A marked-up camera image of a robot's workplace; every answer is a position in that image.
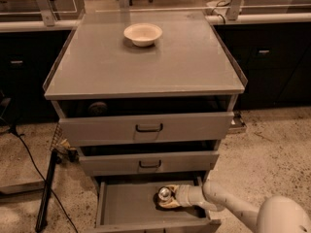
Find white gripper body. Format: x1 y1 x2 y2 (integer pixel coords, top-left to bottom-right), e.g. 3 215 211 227
175 184 207 208

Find grey metal post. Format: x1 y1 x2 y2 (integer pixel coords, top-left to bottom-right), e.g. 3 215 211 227
36 0 55 26
225 0 247 21

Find grey drawer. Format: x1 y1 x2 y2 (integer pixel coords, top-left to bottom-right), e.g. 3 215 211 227
85 173 221 233
52 95 236 147
78 141 219 177

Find middle grey drawer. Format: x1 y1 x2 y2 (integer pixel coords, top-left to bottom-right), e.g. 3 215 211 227
78 141 219 177

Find bottom grey drawer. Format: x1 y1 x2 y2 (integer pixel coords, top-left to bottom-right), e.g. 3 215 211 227
85 173 221 233

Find top grey drawer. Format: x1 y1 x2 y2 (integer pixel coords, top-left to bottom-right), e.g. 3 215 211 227
52 95 236 147

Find white paper bowl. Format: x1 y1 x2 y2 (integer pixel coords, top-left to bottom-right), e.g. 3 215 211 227
123 23 162 47

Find grey drawer cabinet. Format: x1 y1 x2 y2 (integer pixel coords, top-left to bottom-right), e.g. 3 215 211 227
42 10 249 233

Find wire basket with items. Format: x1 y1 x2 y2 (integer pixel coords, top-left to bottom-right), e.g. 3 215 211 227
50 124 78 162

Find black floor cable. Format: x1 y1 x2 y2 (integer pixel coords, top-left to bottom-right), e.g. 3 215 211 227
9 126 80 233

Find black stand leg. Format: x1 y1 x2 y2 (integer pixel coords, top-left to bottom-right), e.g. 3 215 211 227
35 150 57 233

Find grey metal post right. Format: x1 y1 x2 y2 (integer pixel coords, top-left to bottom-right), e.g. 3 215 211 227
225 0 247 21

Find round object in top drawer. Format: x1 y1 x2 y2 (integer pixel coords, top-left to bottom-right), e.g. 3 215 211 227
87 102 108 117

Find grey metal post left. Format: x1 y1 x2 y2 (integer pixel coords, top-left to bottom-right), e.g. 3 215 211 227
36 0 55 26

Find orange soda can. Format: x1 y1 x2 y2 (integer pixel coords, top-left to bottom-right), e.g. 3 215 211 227
157 186 172 202

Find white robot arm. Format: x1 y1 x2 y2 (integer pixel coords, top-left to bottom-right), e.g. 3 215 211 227
157 180 311 233

